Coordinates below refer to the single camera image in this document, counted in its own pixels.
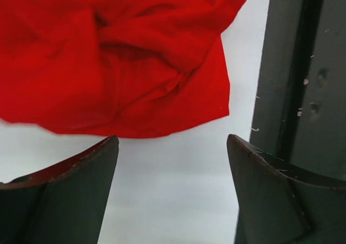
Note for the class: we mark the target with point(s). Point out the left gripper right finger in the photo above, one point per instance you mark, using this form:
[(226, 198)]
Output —
[(282, 203)]

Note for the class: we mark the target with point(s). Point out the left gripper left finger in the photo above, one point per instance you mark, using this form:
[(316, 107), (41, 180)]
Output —
[(63, 203)]

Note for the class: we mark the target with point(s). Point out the red t shirt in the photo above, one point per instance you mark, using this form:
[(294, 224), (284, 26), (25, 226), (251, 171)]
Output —
[(132, 68)]

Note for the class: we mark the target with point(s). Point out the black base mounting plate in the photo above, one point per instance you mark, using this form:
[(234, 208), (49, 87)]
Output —
[(299, 113)]

